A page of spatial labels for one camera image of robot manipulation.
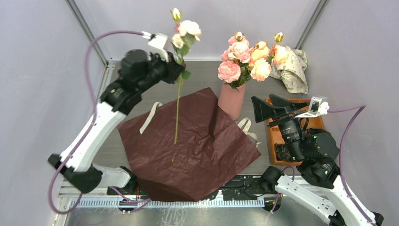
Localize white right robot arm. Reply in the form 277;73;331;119
251;94;384;226

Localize short cream ribbon strip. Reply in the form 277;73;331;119
139;102;163;134

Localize cream printed ribbon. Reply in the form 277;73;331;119
237;117;260;147

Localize pink cylindrical vase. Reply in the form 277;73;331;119
218;84;246;121

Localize orange wooden compartment tray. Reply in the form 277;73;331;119
266;117;325;167

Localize pink rose stem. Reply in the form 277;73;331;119
228;32;249;47

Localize rolled dark tie, green pattern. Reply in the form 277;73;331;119
274;144;295;162

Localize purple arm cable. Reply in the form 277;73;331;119
268;105;376;226
47;30;152;215

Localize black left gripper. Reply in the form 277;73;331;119
137;49;185;94

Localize peach double rose stem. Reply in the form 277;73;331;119
248;41;271;81

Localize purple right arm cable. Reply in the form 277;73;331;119
268;105;376;226

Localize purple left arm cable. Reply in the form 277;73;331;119
47;30;152;215

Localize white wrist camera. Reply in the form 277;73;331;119
295;97;329;118
142;32;169;62

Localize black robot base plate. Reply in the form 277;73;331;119
106;175;277;201

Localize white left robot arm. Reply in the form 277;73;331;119
48;49;185;194

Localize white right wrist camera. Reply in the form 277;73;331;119
295;97;329;118

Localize dark red wrapping paper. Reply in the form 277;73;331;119
117;88;261;202

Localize white rose stem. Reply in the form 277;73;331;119
171;8;202;144

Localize pink white rose stems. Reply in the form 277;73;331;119
218;41;251;90

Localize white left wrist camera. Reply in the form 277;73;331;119
142;32;169;62

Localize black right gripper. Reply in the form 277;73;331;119
249;92;308;159

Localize aluminium frame rail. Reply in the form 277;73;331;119
57;176;342;208

